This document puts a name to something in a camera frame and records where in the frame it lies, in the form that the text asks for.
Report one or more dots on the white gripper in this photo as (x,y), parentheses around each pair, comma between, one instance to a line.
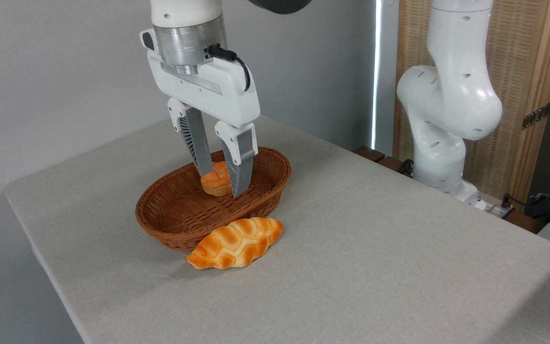
(217,93)

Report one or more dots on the small round bread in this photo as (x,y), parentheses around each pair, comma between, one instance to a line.
(214,181)

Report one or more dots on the long croissant bread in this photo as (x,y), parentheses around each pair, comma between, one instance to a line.
(237,242)

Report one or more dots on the brown wicker basket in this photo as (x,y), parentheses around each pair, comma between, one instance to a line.
(179,210)

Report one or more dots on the wooden folding screen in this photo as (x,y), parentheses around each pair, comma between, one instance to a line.
(523,62)

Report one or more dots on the metal screen hinge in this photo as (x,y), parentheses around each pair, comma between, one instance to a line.
(536,116)

